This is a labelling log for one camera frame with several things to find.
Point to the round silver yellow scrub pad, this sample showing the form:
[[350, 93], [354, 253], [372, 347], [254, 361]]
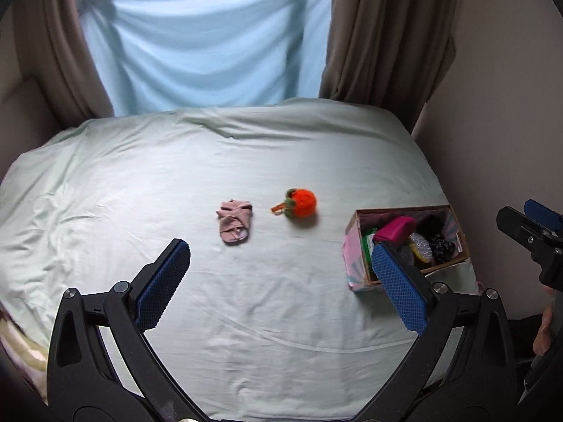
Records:
[[420, 248]]

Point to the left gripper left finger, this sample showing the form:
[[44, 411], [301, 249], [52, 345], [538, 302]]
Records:
[[101, 366]]

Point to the brown curtain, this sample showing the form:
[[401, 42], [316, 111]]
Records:
[[390, 54], [51, 49]]

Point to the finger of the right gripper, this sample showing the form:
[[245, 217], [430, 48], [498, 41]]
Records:
[[543, 215], [520, 228]]

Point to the pale green bed sheet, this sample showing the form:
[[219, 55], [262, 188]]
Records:
[[266, 330]]

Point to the green wet wipes pack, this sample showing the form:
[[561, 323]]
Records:
[[367, 242]]

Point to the pink sock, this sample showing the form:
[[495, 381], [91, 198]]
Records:
[[234, 218]]

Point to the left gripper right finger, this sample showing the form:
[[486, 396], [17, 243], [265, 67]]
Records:
[[460, 366]]

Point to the orange fluffy pompom toy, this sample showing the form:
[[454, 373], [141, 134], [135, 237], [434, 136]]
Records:
[[298, 203]]

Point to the beige headboard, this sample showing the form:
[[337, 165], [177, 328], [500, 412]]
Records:
[[27, 122]]

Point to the brown right curtain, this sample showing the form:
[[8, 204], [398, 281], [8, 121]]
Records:
[[390, 54]]

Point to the cardboard box with patterned wrap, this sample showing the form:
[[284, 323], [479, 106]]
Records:
[[361, 278]]

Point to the light blue hanging cloth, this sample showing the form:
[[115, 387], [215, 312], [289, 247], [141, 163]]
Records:
[[157, 55]]

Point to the brown left curtain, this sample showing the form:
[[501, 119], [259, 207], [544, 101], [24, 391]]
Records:
[[51, 49]]

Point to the person's right hand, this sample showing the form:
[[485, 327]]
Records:
[[542, 341]]

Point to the pink coin pouch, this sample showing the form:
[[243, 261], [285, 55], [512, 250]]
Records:
[[396, 231]]

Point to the black patterned scarf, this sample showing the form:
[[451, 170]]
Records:
[[431, 228]]

